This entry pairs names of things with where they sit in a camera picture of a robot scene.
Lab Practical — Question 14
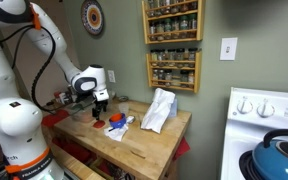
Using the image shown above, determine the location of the white electric stove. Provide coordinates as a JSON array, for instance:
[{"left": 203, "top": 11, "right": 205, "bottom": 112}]
[{"left": 219, "top": 87, "right": 288, "bottom": 180}]

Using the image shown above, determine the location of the wooden butcher block table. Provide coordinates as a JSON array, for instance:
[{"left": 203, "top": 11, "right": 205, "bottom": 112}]
[{"left": 52, "top": 98, "right": 192, "bottom": 180}]

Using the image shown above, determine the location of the white wall power outlet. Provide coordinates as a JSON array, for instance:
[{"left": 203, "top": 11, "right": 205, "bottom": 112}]
[{"left": 107, "top": 69, "right": 116, "bottom": 84}]

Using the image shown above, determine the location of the blue bowl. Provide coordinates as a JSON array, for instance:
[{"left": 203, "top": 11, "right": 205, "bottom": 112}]
[{"left": 108, "top": 113, "right": 128, "bottom": 130}]

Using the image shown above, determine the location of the pale blue box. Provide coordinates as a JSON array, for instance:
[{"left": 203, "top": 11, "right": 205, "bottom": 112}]
[{"left": 168, "top": 97, "right": 179, "bottom": 118}]

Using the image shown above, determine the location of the black stove burner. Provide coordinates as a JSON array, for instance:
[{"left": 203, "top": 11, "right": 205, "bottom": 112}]
[{"left": 238, "top": 149, "right": 263, "bottom": 180}]

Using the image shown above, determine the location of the red silicone mat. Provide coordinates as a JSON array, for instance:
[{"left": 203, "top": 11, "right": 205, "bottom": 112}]
[{"left": 41, "top": 109, "right": 70, "bottom": 128}]

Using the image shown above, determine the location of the orange bowl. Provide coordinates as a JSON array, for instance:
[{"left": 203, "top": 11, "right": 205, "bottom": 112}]
[{"left": 109, "top": 113, "right": 127, "bottom": 123}]

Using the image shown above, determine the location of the white crumpled cloth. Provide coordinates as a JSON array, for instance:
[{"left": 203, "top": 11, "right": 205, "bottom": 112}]
[{"left": 140, "top": 87, "right": 177, "bottom": 134}]

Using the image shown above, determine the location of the wooden wall spice rack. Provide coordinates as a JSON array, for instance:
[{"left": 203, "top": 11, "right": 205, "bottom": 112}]
[
  {"left": 141, "top": 0, "right": 206, "bottom": 45},
  {"left": 145, "top": 49, "right": 202, "bottom": 94}
]

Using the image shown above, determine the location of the blue kettle black handle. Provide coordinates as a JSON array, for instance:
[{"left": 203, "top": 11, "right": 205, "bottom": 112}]
[{"left": 251, "top": 129, "right": 288, "bottom": 180}]

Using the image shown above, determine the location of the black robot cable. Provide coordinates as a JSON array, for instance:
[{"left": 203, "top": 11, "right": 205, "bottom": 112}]
[{"left": 0, "top": 24, "right": 72, "bottom": 115}]

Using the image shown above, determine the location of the white stove knob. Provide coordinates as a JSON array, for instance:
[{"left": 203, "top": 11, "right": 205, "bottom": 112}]
[
  {"left": 256, "top": 98, "right": 276, "bottom": 118},
  {"left": 236, "top": 96, "right": 254, "bottom": 115}
]

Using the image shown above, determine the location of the red square plastic lid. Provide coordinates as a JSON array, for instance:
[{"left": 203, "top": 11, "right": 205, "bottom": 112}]
[{"left": 92, "top": 119, "right": 107, "bottom": 130}]

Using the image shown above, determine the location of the small clear plastic container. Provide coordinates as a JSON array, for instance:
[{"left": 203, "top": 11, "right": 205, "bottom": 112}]
[{"left": 118, "top": 101, "right": 131, "bottom": 118}]

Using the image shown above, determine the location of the white wall light switch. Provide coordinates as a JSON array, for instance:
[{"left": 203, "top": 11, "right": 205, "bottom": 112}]
[{"left": 219, "top": 37, "right": 239, "bottom": 62}]

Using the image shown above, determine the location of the patterned decorative wall plate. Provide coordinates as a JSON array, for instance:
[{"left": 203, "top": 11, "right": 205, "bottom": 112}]
[{"left": 80, "top": 0, "right": 105, "bottom": 36}]

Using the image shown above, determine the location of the spice jar red lid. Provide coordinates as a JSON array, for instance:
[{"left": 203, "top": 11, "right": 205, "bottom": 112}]
[{"left": 53, "top": 91, "right": 62, "bottom": 105}]

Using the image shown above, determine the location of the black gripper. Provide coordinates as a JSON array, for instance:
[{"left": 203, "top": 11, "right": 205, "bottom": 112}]
[{"left": 92, "top": 99, "right": 109, "bottom": 122}]

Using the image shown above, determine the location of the white spice shaker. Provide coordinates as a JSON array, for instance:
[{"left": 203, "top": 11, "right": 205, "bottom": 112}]
[{"left": 59, "top": 92, "right": 69, "bottom": 105}]

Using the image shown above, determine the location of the red hanging cloth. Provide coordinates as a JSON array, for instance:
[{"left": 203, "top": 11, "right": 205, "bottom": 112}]
[{"left": 173, "top": 136, "right": 192, "bottom": 162}]

